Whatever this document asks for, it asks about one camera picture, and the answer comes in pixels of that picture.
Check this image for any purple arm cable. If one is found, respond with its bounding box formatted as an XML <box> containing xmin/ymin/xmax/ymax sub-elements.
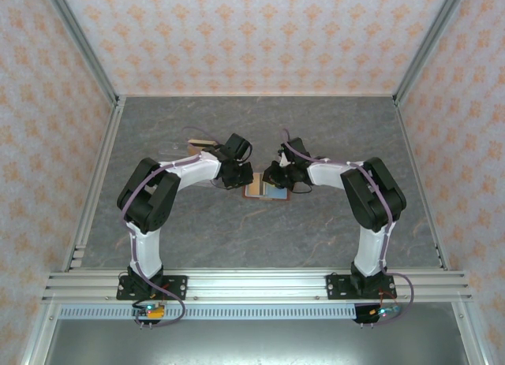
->
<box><xmin>120</xmin><ymin>126</ymin><xmax>228</xmax><ymax>330</ymax></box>
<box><xmin>279</xmin><ymin>128</ymin><xmax>414</xmax><ymax>327</ymax></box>

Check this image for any beige credit card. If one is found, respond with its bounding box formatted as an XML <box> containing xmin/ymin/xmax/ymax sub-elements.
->
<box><xmin>245</xmin><ymin>173</ymin><xmax>264</xmax><ymax>197</ymax></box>

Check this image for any clear acrylic tray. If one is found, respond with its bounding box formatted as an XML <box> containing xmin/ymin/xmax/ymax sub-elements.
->
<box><xmin>159</xmin><ymin>141</ymin><xmax>216</xmax><ymax>164</ymax></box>

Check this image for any aluminium table side rail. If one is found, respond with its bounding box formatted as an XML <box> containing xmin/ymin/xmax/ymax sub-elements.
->
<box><xmin>62</xmin><ymin>95</ymin><xmax>128</xmax><ymax>272</ymax></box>
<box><xmin>393</xmin><ymin>95</ymin><xmax>451</xmax><ymax>272</ymax></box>

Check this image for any aluminium lower frame post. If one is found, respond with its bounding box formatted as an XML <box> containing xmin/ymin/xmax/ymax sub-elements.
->
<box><xmin>451</xmin><ymin>301</ymin><xmax>488</xmax><ymax>365</ymax></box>
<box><xmin>21</xmin><ymin>301</ymin><xmax>60</xmax><ymax>365</ymax></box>

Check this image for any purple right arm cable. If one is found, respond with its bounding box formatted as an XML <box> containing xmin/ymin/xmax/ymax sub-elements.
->
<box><xmin>279</xmin><ymin>128</ymin><xmax>414</xmax><ymax>327</ymax></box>

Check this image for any grey metal shelf panel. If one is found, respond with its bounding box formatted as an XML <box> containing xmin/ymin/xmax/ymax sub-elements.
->
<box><xmin>43</xmin><ymin>319</ymin><xmax>466</xmax><ymax>365</ymax></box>

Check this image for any aluminium mounting rail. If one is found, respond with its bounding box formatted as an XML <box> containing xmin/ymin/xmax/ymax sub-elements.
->
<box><xmin>41</xmin><ymin>268</ymin><xmax>474</xmax><ymax>304</ymax></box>

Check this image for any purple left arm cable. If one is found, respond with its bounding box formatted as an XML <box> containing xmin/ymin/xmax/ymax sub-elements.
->
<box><xmin>120</xmin><ymin>126</ymin><xmax>228</xmax><ymax>330</ymax></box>

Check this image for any grey slotted cable duct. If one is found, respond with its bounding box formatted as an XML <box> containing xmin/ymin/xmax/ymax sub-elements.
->
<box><xmin>58</xmin><ymin>304</ymin><xmax>358</xmax><ymax>321</ymax></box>

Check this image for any circuit board with yellow connector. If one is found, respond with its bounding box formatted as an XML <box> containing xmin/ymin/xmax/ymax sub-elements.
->
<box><xmin>132</xmin><ymin>301</ymin><xmax>166</xmax><ymax>321</ymax></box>

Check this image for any tan wooden block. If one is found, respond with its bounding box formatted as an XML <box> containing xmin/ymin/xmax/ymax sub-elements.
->
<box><xmin>187</xmin><ymin>139</ymin><xmax>217</xmax><ymax>155</ymax></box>

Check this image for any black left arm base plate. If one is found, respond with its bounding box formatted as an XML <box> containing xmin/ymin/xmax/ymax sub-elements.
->
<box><xmin>116</xmin><ymin>275</ymin><xmax>189</xmax><ymax>301</ymax></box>

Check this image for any circuit board with blue light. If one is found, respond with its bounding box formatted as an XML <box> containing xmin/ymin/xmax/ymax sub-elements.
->
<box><xmin>366</xmin><ymin>304</ymin><xmax>402</xmax><ymax>319</ymax></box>

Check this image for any blue credit card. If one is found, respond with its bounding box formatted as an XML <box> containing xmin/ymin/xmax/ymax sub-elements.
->
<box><xmin>263</xmin><ymin>182</ymin><xmax>288</xmax><ymax>199</ymax></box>

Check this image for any aluminium frame post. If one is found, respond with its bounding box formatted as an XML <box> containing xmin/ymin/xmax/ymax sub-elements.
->
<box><xmin>21</xmin><ymin>301</ymin><xmax>60</xmax><ymax>365</ymax></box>
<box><xmin>41</xmin><ymin>0</ymin><xmax>122</xmax><ymax>106</ymax></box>
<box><xmin>451</xmin><ymin>301</ymin><xmax>488</xmax><ymax>365</ymax></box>
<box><xmin>393</xmin><ymin>0</ymin><xmax>469</xmax><ymax>106</ymax></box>

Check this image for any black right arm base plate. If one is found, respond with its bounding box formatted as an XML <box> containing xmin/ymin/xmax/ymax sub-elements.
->
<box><xmin>326</xmin><ymin>273</ymin><xmax>395</xmax><ymax>301</ymax></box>

